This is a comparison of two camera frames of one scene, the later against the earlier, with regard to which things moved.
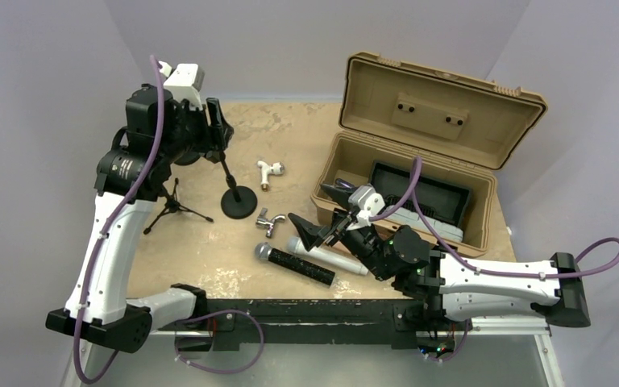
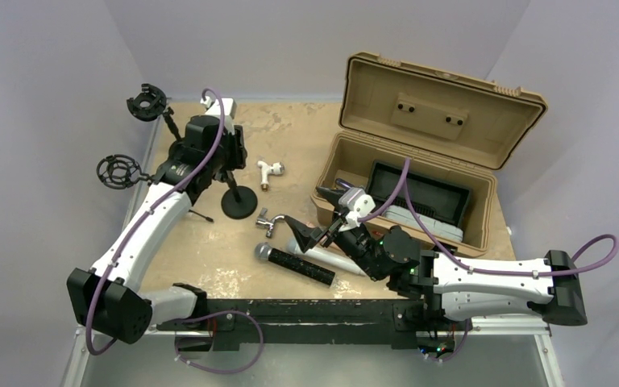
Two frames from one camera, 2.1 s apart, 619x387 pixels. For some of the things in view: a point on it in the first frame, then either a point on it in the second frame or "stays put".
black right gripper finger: (338, 195) stays put
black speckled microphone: (316, 272) stays put
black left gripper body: (193, 132) -> (231, 156)
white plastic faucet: (276, 168) stays put
